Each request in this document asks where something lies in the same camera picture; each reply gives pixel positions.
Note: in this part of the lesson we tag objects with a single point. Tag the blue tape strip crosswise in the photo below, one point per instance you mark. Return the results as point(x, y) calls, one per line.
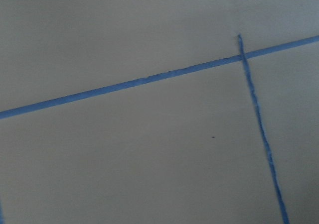
point(153, 78)

